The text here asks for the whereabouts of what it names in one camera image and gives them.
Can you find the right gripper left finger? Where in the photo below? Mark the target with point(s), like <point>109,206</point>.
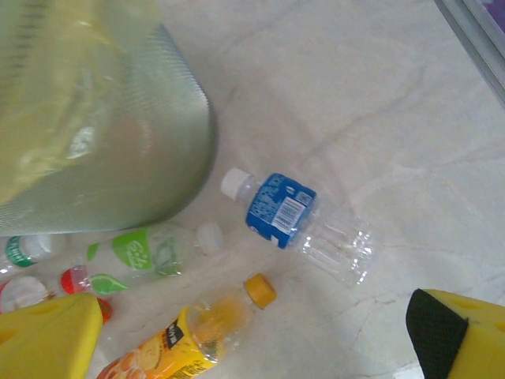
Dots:
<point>47,343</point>

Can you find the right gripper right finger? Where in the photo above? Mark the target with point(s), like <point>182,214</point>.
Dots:
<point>473,347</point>

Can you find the red label red cap bottle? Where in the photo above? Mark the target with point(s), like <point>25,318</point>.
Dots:
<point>23,292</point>

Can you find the orange juice bottle yellow cap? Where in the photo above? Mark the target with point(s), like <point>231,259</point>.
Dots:
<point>177,347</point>

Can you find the blue label clear plastic bottle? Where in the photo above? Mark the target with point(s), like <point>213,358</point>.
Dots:
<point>280,209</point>

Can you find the translucent grey waste bin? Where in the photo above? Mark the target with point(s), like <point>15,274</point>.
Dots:
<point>185,158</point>

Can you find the yellow plastic bin liner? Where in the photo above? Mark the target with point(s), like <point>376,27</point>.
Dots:
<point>47,98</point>

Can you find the small bottle green white label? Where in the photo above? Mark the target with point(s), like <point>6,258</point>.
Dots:
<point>16,252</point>

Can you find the green lime label clear bottle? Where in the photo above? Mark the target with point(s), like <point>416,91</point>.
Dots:
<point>130,248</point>

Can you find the aluminium side frame rail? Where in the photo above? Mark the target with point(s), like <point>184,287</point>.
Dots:
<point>473,35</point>

